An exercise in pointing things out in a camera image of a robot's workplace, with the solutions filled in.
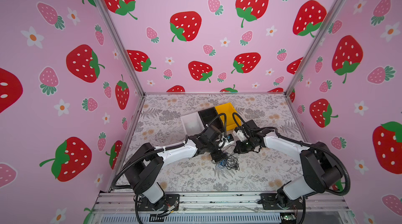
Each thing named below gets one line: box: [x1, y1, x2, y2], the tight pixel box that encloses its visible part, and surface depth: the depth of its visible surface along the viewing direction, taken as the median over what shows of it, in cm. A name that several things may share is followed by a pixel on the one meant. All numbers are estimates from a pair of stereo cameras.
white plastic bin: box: [180, 111, 205, 137], surface depth 103 cm
